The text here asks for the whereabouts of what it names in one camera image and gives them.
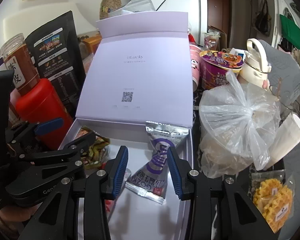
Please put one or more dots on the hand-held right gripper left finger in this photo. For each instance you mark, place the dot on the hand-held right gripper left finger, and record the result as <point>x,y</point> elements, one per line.
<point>120,170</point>

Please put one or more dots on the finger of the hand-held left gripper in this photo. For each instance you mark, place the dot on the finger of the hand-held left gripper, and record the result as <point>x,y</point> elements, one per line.
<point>48,127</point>
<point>65,160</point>

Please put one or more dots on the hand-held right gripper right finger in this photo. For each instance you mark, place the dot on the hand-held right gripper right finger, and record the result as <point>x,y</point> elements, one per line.
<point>175,175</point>

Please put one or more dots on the silver purple snack packet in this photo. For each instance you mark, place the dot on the silver purple snack packet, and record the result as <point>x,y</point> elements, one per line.
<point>156,160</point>

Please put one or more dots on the green brown snack packet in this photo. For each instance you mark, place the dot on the green brown snack packet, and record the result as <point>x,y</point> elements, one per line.
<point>98,150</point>

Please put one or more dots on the white gift box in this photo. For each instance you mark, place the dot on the white gift box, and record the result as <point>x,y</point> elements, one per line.
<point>140,67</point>

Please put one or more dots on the red canister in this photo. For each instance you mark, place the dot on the red canister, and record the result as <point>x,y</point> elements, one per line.
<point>42,102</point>

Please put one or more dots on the white label orange jar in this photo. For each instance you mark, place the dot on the white label orange jar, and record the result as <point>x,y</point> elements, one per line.
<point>18,65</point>

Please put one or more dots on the black printed pouch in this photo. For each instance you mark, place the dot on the black printed pouch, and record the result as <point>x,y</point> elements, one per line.
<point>57,55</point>

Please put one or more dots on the clear plastic bag with bowl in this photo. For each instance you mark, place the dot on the clear plastic bag with bowl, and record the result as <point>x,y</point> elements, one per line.
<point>235,120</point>

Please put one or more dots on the brown wooden box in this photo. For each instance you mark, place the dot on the brown wooden box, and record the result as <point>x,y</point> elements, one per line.
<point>91,43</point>

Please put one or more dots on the waffle cookie packet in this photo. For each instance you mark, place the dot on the waffle cookie packet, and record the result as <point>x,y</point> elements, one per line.
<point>272,200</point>

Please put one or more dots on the pink paper cup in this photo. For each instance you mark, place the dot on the pink paper cup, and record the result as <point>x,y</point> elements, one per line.
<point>195,65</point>

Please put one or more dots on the purple instant noodle cup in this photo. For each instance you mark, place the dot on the purple instant noodle cup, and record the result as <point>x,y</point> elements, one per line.
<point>218,70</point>

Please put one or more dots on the white paper roll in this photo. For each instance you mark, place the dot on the white paper roll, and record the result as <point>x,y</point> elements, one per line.
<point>287,135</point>

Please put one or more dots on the white kettle bottle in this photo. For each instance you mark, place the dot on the white kettle bottle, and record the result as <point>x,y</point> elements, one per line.
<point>255,62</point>

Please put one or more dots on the woven straw mat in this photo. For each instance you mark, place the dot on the woven straw mat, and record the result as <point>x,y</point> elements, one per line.
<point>110,2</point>

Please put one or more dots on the clear snack bag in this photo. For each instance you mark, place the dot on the clear snack bag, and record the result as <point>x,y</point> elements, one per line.
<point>211,40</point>

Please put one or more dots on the white plastic mailer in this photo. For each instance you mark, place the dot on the white plastic mailer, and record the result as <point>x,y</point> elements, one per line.
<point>137,6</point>

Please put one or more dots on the grey leaf-pattern chair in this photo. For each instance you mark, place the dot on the grey leaf-pattern chair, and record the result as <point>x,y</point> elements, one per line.
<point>287,67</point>

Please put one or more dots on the white fridge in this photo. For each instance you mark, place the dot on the white fridge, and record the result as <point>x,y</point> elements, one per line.
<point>185,2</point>

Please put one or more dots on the brown door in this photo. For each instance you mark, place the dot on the brown door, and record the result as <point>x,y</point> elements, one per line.
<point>218,7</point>

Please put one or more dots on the black hanging bag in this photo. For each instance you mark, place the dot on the black hanging bag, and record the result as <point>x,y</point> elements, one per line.
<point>263,20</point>

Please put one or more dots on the green tote bag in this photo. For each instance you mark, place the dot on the green tote bag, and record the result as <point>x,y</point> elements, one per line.
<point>292,32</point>

